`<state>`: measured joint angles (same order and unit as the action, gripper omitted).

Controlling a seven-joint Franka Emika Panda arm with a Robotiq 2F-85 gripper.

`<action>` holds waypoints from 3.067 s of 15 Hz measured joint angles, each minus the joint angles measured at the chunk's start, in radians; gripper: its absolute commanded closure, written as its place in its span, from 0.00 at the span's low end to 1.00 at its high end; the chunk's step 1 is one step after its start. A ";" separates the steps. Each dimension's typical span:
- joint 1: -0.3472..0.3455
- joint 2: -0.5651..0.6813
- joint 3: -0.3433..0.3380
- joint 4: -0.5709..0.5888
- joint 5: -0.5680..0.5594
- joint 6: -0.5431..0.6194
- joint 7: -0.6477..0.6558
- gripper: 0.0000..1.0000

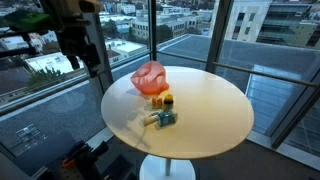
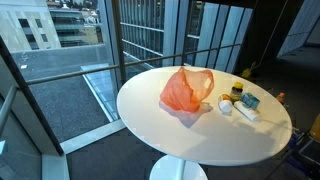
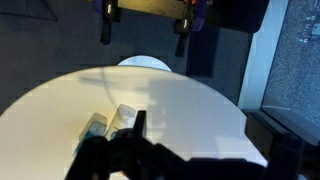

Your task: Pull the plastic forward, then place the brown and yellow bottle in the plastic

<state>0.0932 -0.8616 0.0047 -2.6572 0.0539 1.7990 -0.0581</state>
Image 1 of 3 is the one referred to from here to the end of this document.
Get orange plastic bag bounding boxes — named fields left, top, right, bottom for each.
left=130, top=61, right=169, bottom=95

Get black equipment on floor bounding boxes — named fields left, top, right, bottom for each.
left=36, top=139, right=138, bottom=180

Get brown bottle yellow cap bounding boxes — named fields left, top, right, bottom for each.
left=163, top=94, right=174, bottom=110

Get white tube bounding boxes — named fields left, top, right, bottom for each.
left=142, top=111, right=160, bottom=126

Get orange bottle white cap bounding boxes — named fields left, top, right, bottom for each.
left=148, top=97, right=163, bottom=109

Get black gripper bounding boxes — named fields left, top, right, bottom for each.
left=62, top=29, right=100, bottom=78

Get round white table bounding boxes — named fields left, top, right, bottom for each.
left=101, top=66, right=254, bottom=180

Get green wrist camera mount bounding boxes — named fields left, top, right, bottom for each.
left=4, top=9, right=56, bottom=32

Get black camera on stand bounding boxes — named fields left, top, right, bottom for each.
left=0, top=31, right=37, bottom=58

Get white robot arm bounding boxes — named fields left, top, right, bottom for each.
left=39, top=0, right=101, bottom=78

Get teal box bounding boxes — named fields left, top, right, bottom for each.
left=157, top=110, right=177, bottom=128

